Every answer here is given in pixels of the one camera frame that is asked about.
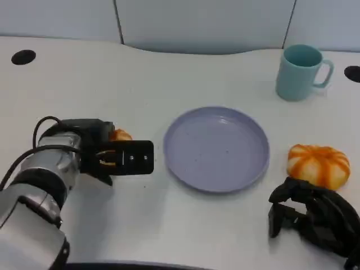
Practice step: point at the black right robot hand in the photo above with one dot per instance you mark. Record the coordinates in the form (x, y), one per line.
(329, 219)

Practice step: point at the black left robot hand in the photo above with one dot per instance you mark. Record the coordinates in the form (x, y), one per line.
(90, 130)

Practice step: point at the orange white toy bread roll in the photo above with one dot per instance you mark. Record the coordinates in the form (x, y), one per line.
(319, 164)
(121, 135)

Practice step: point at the grey partition panel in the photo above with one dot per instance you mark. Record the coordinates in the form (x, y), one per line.
(202, 25)
(326, 24)
(56, 18)

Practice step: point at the lilac plate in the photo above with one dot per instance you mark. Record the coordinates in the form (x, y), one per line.
(216, 149)

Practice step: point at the dark robot torso edge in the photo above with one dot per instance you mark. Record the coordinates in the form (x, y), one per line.
(135, 266)

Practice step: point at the pale green mug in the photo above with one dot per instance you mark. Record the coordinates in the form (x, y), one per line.
(296, 77)

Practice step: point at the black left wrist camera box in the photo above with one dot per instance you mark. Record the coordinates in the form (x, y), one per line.
(137, 160)

